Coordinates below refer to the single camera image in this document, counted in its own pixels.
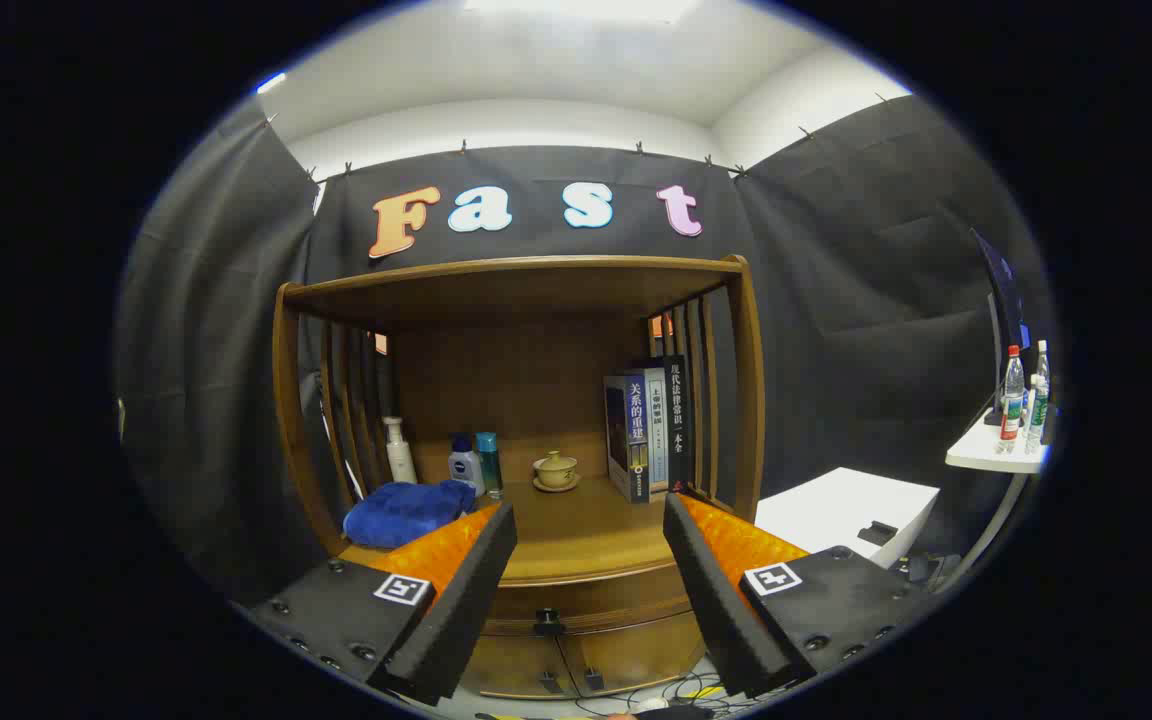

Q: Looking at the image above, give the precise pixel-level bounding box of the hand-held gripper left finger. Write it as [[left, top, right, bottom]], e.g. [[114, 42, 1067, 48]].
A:
[[248, 500, 519, 707]]

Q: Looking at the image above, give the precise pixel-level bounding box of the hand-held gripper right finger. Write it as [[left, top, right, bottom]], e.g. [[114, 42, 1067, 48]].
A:
[[663, 490, 937, 699]]

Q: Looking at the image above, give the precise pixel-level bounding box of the wooden drawer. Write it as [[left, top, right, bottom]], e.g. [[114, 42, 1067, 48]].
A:
[[481, 565, 702, 638]]

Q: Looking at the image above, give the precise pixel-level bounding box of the wooden cabinet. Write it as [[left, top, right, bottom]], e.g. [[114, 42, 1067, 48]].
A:
[[273, 254, 767, 701]]

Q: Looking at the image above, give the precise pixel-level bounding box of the blue towel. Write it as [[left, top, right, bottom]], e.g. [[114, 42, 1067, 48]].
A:
[[343, 480, 478, 549]]

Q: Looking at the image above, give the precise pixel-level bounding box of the white bottle with blue cap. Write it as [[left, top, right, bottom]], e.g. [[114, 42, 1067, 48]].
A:
[[447, 433, 486, 498]]

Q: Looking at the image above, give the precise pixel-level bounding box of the teal bottle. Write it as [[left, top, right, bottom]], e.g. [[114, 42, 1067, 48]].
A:
[[475, 432, 504, 499]]

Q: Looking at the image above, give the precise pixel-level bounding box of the white pump bottle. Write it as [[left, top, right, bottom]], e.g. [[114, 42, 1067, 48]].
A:
[[382, 416, 419, 486]]

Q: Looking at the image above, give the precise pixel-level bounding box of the white box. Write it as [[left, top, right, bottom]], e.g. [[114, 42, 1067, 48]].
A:
[[754, 467, 941, 571]]

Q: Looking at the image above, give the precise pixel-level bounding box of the beige lidded teacup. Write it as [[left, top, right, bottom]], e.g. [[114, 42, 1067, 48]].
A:
[[532, 450, 581, 493]]

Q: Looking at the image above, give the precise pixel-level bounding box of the pale grey book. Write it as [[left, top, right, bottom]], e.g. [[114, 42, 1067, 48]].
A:
[[644, 367, 672, 494]]

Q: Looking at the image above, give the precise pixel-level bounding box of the blue book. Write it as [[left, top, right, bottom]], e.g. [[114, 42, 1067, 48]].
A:
[[604, 372, 649, 504]]

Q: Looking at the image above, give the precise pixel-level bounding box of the black book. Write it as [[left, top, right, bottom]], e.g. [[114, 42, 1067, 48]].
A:
[[661, 355, 697, 491]]

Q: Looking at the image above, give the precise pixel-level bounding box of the white side table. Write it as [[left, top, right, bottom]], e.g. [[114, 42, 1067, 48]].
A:
[[936, 410, 1049, 591]]

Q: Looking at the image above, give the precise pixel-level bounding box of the black backdrop cloth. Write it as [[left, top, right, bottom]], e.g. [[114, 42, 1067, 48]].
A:
[[116, 95, 1057, 601]]

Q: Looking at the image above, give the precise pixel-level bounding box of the red label water bottle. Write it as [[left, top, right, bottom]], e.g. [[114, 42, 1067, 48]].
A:
[[999, 345, 1026, 453]]

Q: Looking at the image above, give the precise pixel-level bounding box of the green label water bottle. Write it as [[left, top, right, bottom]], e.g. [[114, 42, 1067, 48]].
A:
[[1026, 340, 1051, 453]]

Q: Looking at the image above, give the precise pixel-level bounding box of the dark computer monitor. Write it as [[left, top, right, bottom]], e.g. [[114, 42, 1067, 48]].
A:
[[971, 228, 1032, 426]]

